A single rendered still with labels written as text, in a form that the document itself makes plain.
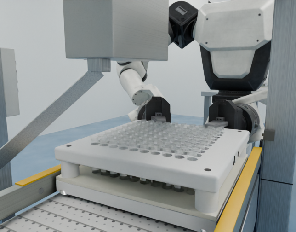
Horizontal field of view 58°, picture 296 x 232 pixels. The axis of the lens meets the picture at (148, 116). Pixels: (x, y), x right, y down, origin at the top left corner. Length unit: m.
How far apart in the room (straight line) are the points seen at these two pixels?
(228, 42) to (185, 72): 5.00
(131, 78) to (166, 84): 5.25
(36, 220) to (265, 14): 0.83
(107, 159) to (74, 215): 0.09
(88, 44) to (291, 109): 0.40
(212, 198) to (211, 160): 0.05
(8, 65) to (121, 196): 0.88
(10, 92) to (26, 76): 3.14
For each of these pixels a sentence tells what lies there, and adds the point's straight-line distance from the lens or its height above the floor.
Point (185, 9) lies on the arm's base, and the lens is 1.08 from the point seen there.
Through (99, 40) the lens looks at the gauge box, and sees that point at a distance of 0.46.
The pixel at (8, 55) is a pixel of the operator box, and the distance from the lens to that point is 1.16.
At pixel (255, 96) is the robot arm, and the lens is 0.74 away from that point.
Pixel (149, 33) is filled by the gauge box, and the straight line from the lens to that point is 0.55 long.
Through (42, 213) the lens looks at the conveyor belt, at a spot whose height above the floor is 0.83.
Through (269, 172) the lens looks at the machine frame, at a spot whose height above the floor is 0.81.
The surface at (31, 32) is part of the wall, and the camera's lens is 4.39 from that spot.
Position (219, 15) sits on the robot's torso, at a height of 1.19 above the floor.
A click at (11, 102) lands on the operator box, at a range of 1.17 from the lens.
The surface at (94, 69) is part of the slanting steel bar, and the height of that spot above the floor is 1.02.
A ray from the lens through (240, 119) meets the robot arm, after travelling 0.62.
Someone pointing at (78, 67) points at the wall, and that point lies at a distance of 4.92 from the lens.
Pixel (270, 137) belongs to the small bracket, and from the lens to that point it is 0.58.
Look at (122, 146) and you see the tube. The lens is 0.39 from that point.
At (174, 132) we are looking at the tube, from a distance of 0.46.
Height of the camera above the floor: 1.02
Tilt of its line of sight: 10 degrees down
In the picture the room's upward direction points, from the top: straight up
